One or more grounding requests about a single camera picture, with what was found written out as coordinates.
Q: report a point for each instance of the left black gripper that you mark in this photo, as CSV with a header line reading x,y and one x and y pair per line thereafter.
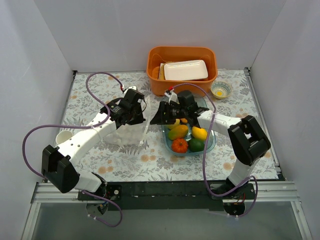
x,y
136,116

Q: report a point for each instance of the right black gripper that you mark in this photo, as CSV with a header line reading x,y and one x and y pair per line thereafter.
x,y
167,112

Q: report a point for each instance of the clear zip top bag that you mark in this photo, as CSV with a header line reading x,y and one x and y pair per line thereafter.
x,y
132,134

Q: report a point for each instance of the orange green mango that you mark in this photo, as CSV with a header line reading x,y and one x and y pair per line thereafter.
x,y
178,132

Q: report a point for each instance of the bright yellow lemon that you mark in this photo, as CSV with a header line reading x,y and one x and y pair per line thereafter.
x,y
199,133

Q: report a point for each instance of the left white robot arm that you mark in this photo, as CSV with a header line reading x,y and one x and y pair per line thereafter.
x,y
58,163

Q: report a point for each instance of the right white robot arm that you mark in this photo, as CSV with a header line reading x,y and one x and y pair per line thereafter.
x,y
248,140

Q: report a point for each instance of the yellow mango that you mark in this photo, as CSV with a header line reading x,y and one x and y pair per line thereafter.
x,y
172,126

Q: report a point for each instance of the brown fried chicken piece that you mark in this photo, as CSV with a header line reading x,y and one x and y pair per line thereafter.
x,y
183,121

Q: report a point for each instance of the small orange pumpkin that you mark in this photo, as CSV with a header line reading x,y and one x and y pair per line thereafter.
x,y
179,145

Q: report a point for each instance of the tan plates in basin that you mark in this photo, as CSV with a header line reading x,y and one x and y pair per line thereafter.
x,y
160,71

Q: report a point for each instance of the orange plastic basin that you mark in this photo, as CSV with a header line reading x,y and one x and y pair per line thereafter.
x,y
166,54

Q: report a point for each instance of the white rectangular tray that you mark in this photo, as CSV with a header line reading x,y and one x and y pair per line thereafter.
x,y
191,70

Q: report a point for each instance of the small patterned bowl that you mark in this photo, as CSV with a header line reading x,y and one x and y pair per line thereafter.
x,y
221,89

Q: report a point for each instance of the white cup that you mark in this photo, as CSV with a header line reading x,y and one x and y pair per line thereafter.
x,y
63,136

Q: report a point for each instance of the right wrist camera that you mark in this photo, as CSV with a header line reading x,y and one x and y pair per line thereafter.
x,y
172,96

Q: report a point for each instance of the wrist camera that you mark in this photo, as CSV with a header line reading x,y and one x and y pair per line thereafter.
x,y
125,89
172,96

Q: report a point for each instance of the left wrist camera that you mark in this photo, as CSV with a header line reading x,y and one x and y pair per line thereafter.
x,y
125,89

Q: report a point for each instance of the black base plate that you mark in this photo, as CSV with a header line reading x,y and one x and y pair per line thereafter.
x,y
167,195

